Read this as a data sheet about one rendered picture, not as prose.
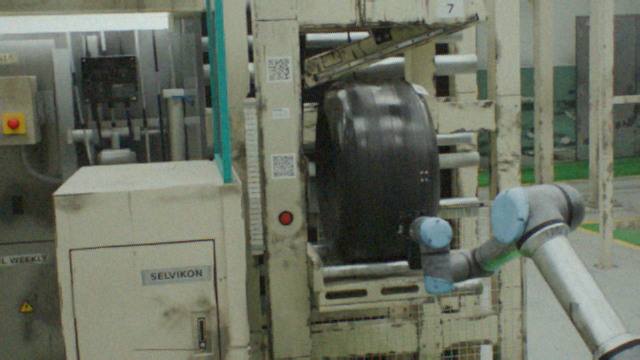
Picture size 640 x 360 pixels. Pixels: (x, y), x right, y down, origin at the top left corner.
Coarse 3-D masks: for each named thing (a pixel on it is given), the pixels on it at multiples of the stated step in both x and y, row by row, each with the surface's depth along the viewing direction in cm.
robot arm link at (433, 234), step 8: (416, 224) 222; (424, 224) 216; (432, 224) 213; (440, 224) 213; (448, 224) 214; (416, 232) 220; (424, 232) 213; (432, 232) 213; (440, 232) 213; (448, 232) 214; (424, 240) 214; (432, 240) 213; (440, 240) 213; (448, 240) 214; (424, 248) 216; (432, 248) 214; (440, 248) 214; (448, 248) 217
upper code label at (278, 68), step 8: (280, 56) 254; (288, 56) 254; (272, 64) 254; (280, 64) 254; (288, 64) 255; (272, 72) 254; (280, 72) 254; (288, 72) 255; (272, 80) 254; (280, 80) 255; (288, 80) 255
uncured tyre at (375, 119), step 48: (336, 96) 256; (384, 96) 252; (336, 144) 248; (384, 144) 243; (432, 144) 247; (336, 192) 250; (384, 192) 243; (432, 192) 246; (336, 240) 258; (384, 240) 251
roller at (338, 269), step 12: (324, 264) 258; (336, 264) 258; (348, 264) 258; (360, 264) 258; (372, 264) 258; (384, 264) 259; (396, 264) 259; (324, 276) 256; (336, 276) 257; (348, 276) 258
